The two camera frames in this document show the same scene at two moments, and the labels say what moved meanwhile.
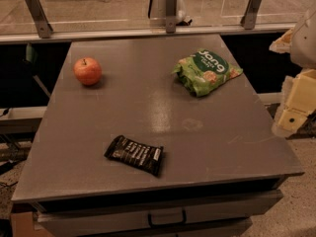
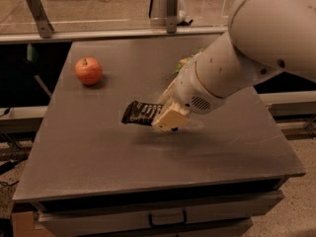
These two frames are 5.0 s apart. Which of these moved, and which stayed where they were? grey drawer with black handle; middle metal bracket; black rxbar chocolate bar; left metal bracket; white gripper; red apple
Moved: white gripper; black rxbar chocolate bar
Stayed: left metal bracket; grey drawer with black handle; red apple; middle metal bracket
